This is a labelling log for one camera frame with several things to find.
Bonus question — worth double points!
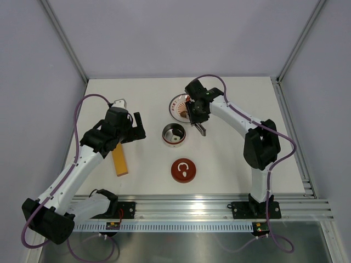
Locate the right aluminium frame post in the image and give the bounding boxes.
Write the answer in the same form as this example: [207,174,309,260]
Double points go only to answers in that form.
[276,0,328,84]

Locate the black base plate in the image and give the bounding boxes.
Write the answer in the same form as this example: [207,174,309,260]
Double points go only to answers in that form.
[227,201,282,219]
[93,201,136,219]

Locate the red lunch box lid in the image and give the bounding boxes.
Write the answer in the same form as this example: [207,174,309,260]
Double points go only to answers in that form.
[171,158,196,184]

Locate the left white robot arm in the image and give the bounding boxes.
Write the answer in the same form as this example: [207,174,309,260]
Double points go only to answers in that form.
[21,106,146,244]

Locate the aluminium frame post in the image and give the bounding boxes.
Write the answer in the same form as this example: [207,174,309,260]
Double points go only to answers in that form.
[276,0,328,84]
[38,0,89,86]

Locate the perforated cable tray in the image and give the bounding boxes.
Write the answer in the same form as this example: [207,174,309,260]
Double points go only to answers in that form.
[73,221,253,233]

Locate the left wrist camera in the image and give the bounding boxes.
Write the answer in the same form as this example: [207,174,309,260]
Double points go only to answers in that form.
[112,99,127,110]

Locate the yellow wooden block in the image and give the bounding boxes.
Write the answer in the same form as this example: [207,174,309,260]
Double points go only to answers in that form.
[112,144,128,177]

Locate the brown fried food piece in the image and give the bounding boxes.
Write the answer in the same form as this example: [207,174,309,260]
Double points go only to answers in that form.
[180,111,187,118]

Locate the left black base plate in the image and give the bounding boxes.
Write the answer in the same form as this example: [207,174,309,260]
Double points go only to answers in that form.
[93,201,136,219]

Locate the metal food tongs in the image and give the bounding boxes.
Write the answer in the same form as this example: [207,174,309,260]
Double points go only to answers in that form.
[194,123,207,136]

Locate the white patterned plate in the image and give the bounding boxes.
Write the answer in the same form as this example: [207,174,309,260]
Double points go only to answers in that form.
[168,94,190,124]

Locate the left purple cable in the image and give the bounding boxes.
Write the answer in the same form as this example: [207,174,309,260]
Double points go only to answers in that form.
[20,94,121,260]

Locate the black seaweed piece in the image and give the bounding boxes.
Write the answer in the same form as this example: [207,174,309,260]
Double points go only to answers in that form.
[173,129,184,138]

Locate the steel lunch box bowl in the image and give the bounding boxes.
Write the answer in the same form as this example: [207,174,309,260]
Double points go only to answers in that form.
[162,123,186,148]

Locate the white tofu cube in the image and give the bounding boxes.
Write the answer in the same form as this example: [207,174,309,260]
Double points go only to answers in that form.
[169,130,183,143]

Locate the left aluminium frame post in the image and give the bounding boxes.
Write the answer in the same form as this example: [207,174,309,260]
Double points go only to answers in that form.
[38,0,89,86]

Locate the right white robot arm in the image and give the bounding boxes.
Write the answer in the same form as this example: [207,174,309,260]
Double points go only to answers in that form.
[185,79,281,219]

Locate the purple cable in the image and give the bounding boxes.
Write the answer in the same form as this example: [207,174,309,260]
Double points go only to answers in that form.
[20,94,121,260]
[191,73,298,253]

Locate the aluminium front rail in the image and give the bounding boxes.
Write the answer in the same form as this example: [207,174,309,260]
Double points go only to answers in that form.
[73,193,335,222]

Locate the aluminium rail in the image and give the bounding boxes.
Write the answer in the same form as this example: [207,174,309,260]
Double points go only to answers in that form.
[73,193,335,222]
[270,77,319,199]

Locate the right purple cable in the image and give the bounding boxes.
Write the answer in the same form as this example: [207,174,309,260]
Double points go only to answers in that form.
[191,73,298,253]

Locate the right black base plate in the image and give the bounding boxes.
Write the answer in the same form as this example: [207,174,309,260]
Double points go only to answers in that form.
[227,201,282,219]

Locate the right side aluminium rail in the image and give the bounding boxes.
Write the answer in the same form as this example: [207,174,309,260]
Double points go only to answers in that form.
[270,77,319,199]

